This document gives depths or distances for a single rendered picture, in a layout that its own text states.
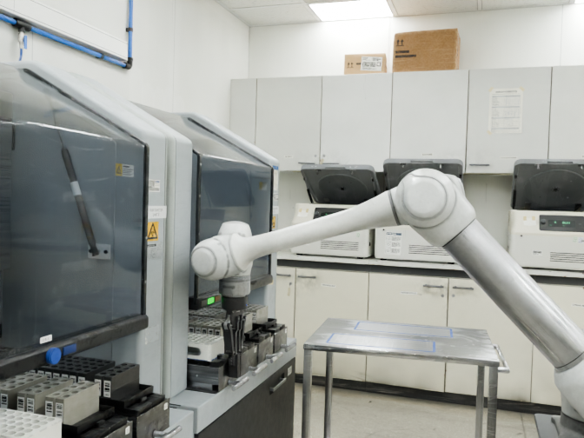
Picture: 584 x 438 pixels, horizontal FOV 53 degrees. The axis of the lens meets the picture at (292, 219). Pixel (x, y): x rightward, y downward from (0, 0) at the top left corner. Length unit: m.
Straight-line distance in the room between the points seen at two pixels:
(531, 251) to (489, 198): 0.75
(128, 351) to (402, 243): 2.64
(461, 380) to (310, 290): 1.13
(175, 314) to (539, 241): 2.69
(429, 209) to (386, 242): 2.59
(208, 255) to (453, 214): 0.59
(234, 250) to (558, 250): 2.69
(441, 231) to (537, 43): 3.36
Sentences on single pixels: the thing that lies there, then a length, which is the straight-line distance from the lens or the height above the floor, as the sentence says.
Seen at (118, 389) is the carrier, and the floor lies 0.85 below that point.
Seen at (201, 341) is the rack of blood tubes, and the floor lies 0.86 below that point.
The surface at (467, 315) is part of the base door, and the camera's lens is 3.88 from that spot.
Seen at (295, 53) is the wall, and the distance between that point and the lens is 4.84.
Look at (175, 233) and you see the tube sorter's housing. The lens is 1.57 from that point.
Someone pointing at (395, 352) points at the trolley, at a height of 0.82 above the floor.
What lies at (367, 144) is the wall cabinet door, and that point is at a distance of 4.21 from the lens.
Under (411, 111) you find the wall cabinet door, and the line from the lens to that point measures 4.19.
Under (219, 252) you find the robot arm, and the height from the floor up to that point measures 1.14.
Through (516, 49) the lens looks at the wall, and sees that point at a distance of 4.60.
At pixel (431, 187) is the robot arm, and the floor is 1.32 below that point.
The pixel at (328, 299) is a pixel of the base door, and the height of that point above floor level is 0.62.
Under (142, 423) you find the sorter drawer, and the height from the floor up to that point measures 0.79.
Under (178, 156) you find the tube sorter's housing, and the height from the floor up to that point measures 1.39.
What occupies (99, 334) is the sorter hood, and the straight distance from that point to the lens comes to 1.30.
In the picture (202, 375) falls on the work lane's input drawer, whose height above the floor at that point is 0.78.
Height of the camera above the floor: 1.28
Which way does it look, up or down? 2 degrees down
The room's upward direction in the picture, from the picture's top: 2 degrees clockwise
